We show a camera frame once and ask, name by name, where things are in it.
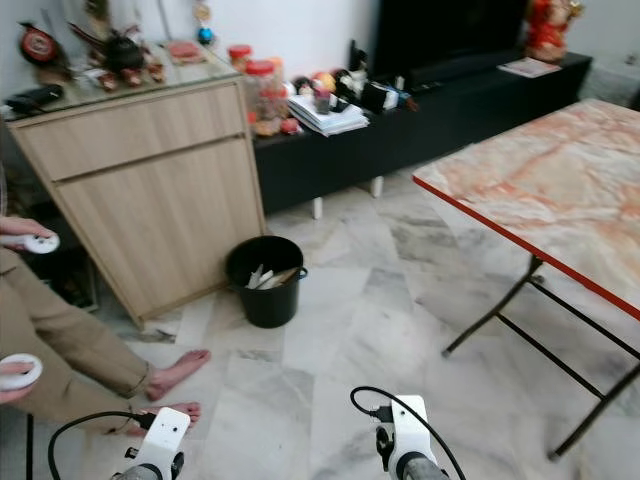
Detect white hand controller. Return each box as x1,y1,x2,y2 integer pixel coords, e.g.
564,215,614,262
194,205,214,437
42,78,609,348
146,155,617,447
0,354,46,392
21,232,62,256

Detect black rubbish bin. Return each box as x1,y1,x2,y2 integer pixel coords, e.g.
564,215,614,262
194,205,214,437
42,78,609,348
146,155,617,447
226,235,309,330

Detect white paper trash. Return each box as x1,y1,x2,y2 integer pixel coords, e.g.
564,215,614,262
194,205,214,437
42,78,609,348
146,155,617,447
246,264,299,291

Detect person's right hand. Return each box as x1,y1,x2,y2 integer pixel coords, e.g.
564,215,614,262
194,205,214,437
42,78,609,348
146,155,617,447
0,362,37,405

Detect person's left hand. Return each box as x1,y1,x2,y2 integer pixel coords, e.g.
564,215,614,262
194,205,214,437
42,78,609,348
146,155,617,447
0,217,53,251

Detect person's bare right foot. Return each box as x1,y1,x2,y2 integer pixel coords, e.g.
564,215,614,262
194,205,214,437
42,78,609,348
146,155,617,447
130,402,203,437

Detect person's bare foot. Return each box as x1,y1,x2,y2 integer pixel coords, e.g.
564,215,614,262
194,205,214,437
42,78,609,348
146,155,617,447
130,402,203,437
146,348,213,402

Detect person's bare left foot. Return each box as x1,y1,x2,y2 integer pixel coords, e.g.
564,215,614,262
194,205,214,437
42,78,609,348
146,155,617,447
146,348,213,402

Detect black chair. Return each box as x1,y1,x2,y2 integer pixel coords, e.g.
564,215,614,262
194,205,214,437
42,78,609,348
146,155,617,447
24,412,35,480

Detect person's tan trouser legs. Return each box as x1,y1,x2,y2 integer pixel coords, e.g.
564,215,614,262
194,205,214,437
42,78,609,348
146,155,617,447
0,245,153,426

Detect marble-top folding table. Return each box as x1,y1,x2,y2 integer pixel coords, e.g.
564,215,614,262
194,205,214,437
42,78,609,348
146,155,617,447
412,97,640,462

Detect black low tv console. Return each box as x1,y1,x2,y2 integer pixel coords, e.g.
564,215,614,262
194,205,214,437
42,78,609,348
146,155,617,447
253,52,594,219

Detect white paper stack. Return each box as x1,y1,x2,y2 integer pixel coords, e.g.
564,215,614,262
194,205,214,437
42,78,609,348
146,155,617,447
287,93,370,138

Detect light wooden cabinet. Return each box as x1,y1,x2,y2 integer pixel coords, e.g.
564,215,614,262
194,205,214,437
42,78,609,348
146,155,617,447
3,48,267,328

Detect small white box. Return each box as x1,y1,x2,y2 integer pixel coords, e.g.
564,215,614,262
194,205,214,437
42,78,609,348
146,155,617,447
388,85,413,111

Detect black mug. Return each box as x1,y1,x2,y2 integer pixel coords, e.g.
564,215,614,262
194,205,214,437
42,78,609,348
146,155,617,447
360,82,391,113

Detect small colourful doll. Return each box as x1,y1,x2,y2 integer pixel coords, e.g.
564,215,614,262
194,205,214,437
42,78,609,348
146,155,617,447
310,70,339,113

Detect large red-lid snack jar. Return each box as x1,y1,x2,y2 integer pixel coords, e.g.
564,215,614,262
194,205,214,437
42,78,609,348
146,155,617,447
244,59,290,138

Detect black white plush toy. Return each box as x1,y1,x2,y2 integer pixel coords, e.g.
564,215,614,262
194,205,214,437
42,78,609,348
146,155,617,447
335,40,369,101

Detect thin pink magazine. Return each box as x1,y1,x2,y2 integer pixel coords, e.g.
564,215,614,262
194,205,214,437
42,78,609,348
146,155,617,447
497,57,563,79

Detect black television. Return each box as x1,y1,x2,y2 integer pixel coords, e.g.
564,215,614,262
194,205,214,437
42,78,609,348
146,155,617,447
370,0,533,89

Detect small red-lid jar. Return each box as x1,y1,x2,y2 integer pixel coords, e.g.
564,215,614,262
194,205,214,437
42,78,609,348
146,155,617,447
227,44,254,69

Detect black device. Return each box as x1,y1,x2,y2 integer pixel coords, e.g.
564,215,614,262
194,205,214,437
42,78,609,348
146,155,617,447
5,84,65,115

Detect flat red box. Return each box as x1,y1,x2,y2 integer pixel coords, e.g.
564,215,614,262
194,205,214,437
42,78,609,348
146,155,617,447
166,39,209,65

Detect hanging blue ball ornament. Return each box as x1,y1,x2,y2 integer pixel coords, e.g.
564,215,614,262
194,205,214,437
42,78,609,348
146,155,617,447
195,0,217,47

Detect red gold figurine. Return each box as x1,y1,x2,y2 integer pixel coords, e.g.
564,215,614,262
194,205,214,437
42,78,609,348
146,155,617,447
524,0,585,64

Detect dark teapot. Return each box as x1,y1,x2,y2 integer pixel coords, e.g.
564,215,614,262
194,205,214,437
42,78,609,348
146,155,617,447
102,32,151,77

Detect round red black ornament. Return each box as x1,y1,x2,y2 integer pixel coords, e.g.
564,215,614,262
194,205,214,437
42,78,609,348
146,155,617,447
17,21,63,69

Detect decorative branch ornament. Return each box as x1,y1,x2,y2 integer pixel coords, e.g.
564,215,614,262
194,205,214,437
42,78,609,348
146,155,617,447
70,0,116,46

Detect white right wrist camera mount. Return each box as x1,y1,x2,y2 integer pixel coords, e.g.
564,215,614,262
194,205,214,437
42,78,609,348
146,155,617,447
380,395,437,479

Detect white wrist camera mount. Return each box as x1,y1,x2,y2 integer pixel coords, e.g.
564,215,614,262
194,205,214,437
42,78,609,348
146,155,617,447
380,395,437,479
125,406,192,480

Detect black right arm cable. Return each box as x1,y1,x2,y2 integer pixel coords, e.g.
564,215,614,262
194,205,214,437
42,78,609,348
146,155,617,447
350,386,467,480

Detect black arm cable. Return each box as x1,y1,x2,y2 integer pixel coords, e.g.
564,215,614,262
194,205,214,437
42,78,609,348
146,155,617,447
350,386,467,480
48,410,157,480

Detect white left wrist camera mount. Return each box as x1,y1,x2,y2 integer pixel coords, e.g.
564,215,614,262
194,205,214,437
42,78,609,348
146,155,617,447
125,406,192,480

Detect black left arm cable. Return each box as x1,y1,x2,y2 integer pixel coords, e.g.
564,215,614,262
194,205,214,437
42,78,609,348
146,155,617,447
48,410,157,480

